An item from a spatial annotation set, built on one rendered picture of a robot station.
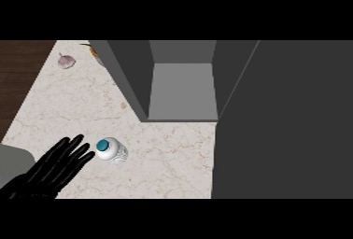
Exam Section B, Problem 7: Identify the orange vegetable with green stem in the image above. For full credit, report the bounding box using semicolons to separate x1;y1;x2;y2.
79;42;101;60

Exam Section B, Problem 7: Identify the pale purple garlic bulb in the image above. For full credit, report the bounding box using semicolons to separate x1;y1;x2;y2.
56;52;77;70

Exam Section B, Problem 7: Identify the dark grey open cabinet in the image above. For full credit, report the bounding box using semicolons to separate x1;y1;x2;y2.
89;40;262;123

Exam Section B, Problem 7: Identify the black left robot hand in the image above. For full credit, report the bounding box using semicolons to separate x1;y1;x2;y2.
0;134;96;200

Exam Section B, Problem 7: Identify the dark grey cabinet door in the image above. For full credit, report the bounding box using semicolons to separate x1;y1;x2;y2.
210;40;353;200

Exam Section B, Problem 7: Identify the white blue-capped water bottle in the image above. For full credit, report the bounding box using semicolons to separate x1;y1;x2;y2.
95;136;130;165

